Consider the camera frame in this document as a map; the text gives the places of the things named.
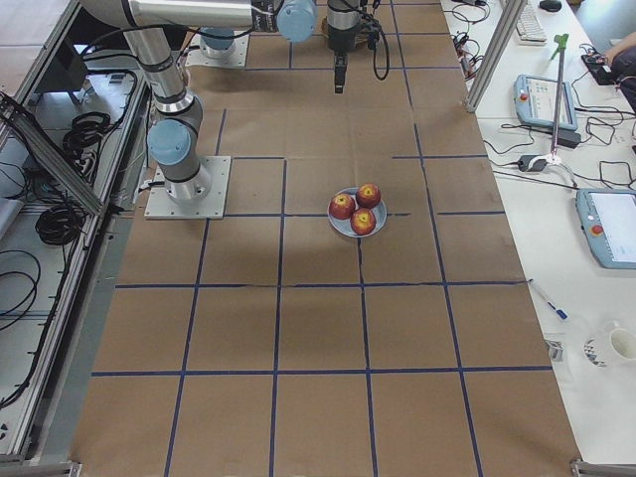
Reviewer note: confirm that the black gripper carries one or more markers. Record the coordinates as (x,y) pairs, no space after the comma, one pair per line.
(341,41)

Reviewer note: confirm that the aluminium frame post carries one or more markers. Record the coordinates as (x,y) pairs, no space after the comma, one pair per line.
(499,40)

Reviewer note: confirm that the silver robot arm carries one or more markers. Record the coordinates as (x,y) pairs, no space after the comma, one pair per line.
(172,141)
(217,43)

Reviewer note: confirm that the black computer mouse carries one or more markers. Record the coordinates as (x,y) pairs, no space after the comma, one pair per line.
(551,6)

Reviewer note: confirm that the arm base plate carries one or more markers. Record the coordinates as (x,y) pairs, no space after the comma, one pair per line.
(203,197)
(236,60)

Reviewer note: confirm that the light blue plate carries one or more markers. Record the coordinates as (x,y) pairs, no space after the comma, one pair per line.
(343,226)

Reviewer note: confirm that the white mug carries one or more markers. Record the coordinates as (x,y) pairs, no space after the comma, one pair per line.
(611,345)

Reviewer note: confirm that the wicker basket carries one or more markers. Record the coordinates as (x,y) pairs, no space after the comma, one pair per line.
(365,37)

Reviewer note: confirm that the red apple on plate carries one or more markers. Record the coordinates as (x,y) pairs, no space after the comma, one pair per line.
(368,195)
(363,222)
(342,206)

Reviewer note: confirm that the blue teach pendant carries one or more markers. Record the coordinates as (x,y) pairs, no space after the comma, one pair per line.
(535,101)
(607,220)

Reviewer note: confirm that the white keyboard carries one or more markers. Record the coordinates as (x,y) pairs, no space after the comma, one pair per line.
(529,30)

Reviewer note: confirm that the white blue pen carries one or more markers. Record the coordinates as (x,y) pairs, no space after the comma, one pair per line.
(558,311)

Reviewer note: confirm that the green tipped grabber stick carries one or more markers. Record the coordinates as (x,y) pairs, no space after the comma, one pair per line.
(561,42)

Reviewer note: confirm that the black power adapter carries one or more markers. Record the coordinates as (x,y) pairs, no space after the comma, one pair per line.
(568,138)

